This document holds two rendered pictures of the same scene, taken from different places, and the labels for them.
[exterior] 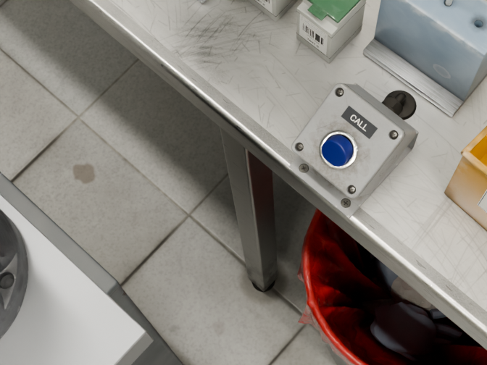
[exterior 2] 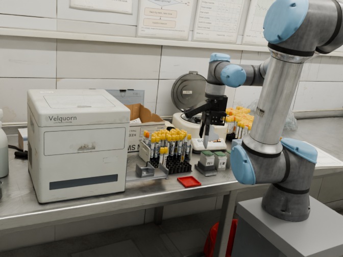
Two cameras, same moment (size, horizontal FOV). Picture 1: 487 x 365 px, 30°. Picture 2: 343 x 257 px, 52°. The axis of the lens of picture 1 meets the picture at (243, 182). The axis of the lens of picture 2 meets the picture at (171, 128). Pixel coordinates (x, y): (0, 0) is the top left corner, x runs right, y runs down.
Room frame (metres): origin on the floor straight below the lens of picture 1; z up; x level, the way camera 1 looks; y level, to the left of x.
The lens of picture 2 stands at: (0.42, 1.34, 1.49)
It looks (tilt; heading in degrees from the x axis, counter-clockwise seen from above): 18 degrees down; 280
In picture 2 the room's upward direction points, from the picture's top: 7 degrees clockwise
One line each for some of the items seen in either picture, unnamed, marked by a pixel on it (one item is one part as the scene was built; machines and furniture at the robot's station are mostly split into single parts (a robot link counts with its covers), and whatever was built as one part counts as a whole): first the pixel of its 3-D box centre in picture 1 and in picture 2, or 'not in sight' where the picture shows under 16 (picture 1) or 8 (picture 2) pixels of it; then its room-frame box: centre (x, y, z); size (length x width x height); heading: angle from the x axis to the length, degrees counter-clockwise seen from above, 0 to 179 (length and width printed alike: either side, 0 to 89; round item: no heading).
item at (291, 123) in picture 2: not in sight; (282, 115); (0.12, -0.88, 0.94); 0.20 x 0.17 x 0.14; 11
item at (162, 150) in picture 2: not in sight; (170, 156); (0.64, 0.05, 0.93); 0.17 x 0.09 x 0.11; 40
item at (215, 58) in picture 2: not in sight; (218, 69); (0.50, 0.00, 1.30); 0.09 x 0.08 x 0.11; 118
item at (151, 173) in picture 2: not in sight; (139, 172); (0.71, 0.22, 0.92); 0.21 x 0.07 x 0.05; 40
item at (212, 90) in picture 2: not in sight; (215, 88); (0.50, -0.01, 1.22); 0.08 x 0.08 x 0.05
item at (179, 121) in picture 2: not in sight; (200, 130); (0.56, -0.33, 0.94); 0.30 x 0.24 x 0.12; 121
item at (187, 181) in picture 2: not in sight; (189, 181); (0.54, 0.13, 0.88); 0.07 x 0.07 x 0.01; 40
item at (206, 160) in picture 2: not in sight; (206, 160); (0.49, 0.00, 0.92); 0.05 x 0.04 x 0.06; 129
